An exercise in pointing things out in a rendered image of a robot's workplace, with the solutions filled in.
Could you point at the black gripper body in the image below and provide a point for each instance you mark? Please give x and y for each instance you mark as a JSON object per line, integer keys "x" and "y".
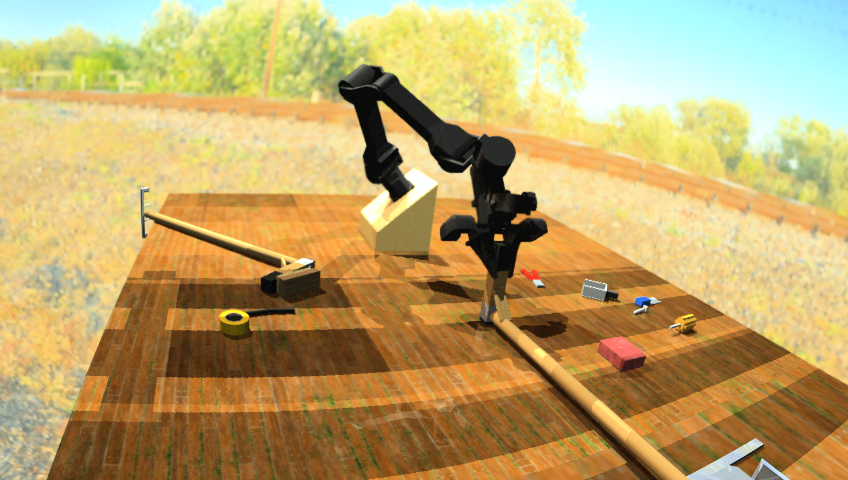
{"x": 456, "y": 225}

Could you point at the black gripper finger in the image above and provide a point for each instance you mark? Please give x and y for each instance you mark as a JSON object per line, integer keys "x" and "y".
{"x": 515, "y": 240}
{"x": 482, "y": 245}

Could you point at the dark grey bent rod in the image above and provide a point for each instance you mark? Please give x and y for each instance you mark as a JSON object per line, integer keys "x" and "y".
{"x": 272, "y": 310}

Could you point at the blue-handled scraper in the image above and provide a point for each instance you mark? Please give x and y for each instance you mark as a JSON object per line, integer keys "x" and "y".
{"x": 646, "y": 301}

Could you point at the pink cube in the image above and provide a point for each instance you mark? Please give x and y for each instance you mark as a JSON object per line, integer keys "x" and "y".
{"x": 621, "y": 353}

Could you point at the yellow ring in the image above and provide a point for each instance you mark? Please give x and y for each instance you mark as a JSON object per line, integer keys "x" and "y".
{"x": 234, "y": 322}

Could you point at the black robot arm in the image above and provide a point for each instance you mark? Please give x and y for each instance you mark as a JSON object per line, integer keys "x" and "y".
{"x": 453, "y": 148}

